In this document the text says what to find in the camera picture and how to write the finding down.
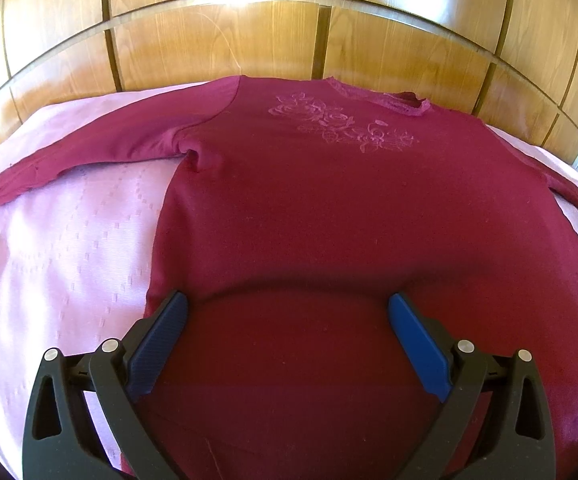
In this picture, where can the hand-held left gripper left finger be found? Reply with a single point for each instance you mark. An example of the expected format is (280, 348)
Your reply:
(161, 340)

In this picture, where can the pink bedspread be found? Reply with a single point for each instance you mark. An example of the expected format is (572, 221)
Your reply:
(69, 235)

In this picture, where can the wooden headboard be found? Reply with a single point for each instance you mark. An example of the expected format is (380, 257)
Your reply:
(269, 35)

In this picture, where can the maroon embroidered sweater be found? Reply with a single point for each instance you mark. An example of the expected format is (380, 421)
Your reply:
(319, 210)

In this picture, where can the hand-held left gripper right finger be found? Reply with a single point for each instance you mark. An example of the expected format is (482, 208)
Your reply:
(419, 345)

